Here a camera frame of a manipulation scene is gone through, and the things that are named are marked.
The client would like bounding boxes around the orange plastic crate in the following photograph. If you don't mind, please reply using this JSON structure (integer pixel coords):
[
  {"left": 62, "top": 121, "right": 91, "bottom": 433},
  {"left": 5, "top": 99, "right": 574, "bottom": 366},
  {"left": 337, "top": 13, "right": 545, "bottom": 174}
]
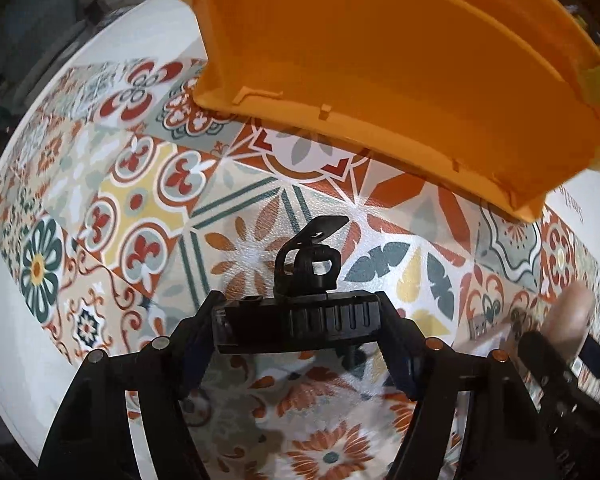
[{"left": 147, "top": 0, "right": 600, "bottom": 224}]

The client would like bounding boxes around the black device with lanyard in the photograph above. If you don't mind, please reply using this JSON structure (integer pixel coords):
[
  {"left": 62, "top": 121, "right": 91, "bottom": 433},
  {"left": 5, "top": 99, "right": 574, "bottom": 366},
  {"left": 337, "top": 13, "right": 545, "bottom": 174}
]
[{"left": 212, "top": 215, "right": 382, "bottom": 357}]

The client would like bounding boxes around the pink round device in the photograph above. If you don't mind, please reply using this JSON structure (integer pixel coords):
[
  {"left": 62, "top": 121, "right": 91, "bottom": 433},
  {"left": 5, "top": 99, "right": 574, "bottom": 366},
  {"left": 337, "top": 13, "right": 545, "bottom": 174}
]
[{"left": 549, "top": 282, "right": 597, "bottom": 363}]

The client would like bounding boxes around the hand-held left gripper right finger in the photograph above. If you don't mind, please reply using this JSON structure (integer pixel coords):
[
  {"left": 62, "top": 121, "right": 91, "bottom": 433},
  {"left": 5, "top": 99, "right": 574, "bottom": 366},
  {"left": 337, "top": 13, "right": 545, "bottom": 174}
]
[{"left": 374, "top": 291, "right": 557, "bottom": 480}]

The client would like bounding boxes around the patterned tile table runner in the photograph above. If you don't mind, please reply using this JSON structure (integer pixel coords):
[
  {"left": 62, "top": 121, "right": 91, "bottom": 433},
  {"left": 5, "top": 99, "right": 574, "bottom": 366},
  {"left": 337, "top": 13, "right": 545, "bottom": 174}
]
[{"left": 0, "top": 57, "right": 600, "bottom": 480}]

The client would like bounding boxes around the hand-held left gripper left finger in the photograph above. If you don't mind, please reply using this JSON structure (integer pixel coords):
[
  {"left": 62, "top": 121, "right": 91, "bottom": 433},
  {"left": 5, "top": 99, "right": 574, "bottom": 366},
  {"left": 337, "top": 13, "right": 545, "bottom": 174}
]
[{"left": 39, "top": 290, "right": 227, "bottom": 480}]

